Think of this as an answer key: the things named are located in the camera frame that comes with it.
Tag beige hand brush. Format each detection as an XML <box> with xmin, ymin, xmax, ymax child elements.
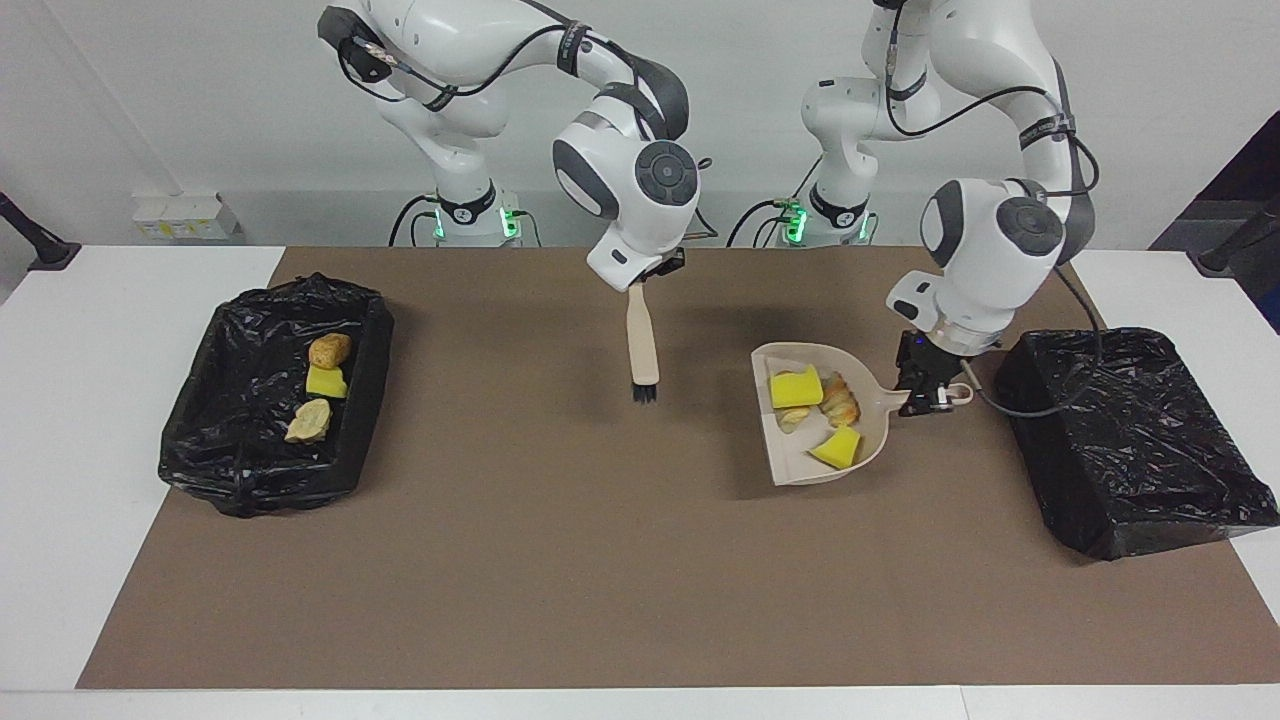
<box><xmin>626</xmin><ymin>281</ymin><xmax>661</xmax><ymax>405</ymax></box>

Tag beige plastic dustpan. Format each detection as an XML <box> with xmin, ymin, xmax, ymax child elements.
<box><xmin>750</xmin><ymin>342</ymin><xmax>973</xmax><ymax>488</ymax></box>

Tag bin wrapped in black bag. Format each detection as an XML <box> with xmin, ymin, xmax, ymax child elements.
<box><xmin>994</xmin><ymin>326</ymin><xmax>1280</xmax><ymax>562</ymax></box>

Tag open bin with black bag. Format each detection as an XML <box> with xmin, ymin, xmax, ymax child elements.
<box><xmin>157</xmin><ymin>272</ymin><xmax>395</xmax><ymax>519</ymax></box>

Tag black stand foot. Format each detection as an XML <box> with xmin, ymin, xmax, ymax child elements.
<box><xmin>1188</xmin><ymin>195</ymin><xmax>1280</xmax><ymax>279</ymax></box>
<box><xmin>0</xmin><ymin>190</ymin><xmax>83</xmax><ymax>273</ymax></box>

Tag brown table mat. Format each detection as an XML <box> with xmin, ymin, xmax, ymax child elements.
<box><xmin>75</xmin><ymin>246</ymin><xmax>1280</xmax><ymax>691</ymax></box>

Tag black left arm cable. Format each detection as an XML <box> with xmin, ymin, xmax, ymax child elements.
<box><xmin>883</xmin><ymin>0</ymin><xmax>1103</xmax><ymax>419</ymax></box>

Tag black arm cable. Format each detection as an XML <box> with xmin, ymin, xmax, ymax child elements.
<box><xmin>883</xmin><ymin>0</ymin><xmax>1103</xmax><ymax>419</ymax></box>
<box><xmin>338</xmin><ymin>0</ymin><xmax>719</xmax><ymax>241</ymax></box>

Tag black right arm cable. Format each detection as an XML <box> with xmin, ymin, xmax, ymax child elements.
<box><xmin>338</xmin><ymin>0</ymin><xmax>719</xmax><ymax>241</ymax></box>

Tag white wall socket box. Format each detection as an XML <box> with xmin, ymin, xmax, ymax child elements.
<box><xmin>132</xmin><ymin>192</ymin><xmax>241</xmax><ymax>241</ymax></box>

